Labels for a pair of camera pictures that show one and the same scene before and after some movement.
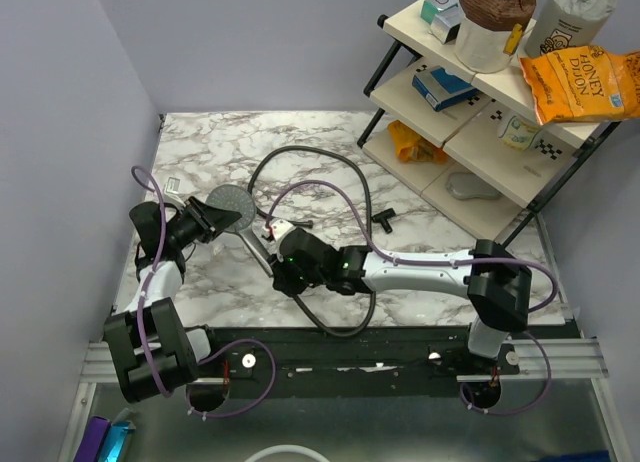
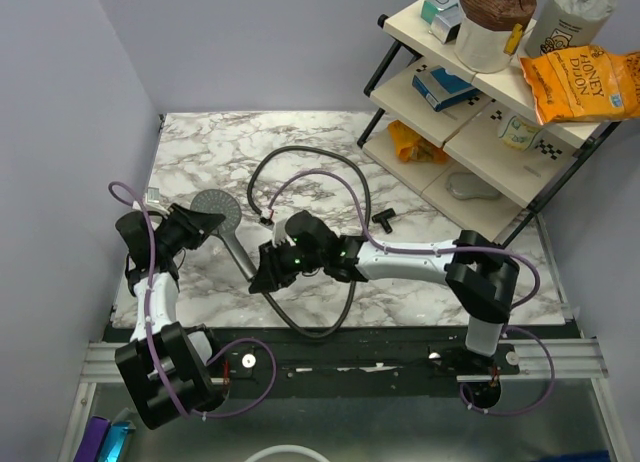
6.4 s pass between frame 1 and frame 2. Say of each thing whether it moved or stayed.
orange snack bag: stayed
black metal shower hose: moved
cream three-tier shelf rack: stayed
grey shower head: moved
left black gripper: stayed
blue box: stayed
